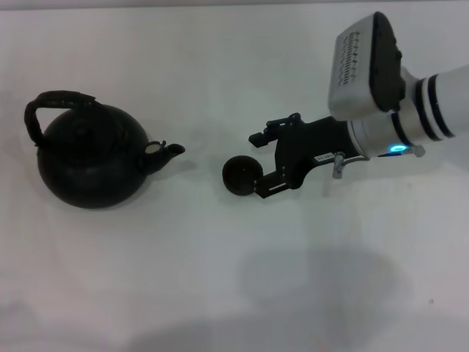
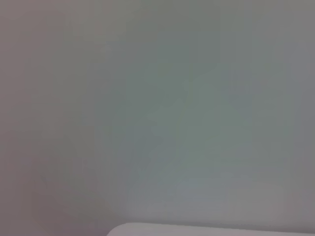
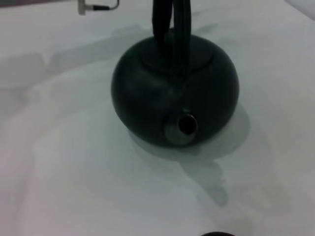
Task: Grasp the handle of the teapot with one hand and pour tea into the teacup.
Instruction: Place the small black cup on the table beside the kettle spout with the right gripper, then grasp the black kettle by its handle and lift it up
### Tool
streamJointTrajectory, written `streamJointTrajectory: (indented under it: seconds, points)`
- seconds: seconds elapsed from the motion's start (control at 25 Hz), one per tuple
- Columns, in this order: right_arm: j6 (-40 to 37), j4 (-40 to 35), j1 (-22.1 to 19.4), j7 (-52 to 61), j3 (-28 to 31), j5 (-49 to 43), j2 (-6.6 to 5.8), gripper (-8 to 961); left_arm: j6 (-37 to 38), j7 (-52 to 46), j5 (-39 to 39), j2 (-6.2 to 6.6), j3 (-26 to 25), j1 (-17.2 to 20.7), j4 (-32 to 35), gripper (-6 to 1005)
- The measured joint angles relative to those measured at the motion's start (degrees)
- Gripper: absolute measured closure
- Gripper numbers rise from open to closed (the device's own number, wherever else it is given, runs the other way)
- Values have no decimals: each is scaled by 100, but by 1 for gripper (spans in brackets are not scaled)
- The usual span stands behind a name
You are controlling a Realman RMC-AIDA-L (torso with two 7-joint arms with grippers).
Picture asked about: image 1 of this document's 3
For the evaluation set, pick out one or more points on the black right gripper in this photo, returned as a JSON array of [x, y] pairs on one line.
[[311, 143]]

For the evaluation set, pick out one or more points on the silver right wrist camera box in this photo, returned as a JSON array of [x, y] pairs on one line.
[[359, 73]]

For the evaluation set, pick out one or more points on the small dark brown teacup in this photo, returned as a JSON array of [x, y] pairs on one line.
[[240, 176]]

